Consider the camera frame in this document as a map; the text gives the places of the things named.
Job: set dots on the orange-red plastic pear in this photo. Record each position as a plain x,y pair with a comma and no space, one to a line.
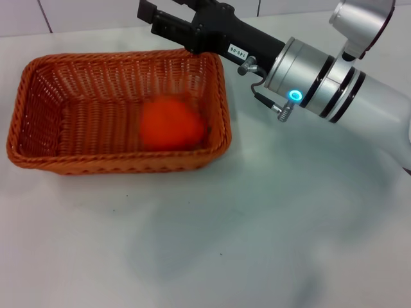
171,126

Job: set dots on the orange woven plastic basket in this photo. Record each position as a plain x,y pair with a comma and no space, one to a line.
96,128

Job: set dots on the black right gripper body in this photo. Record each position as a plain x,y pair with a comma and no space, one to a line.
234,32

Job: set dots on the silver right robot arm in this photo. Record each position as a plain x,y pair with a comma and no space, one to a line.
337,77

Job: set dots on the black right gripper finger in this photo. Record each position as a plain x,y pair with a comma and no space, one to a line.
167,24
189,3

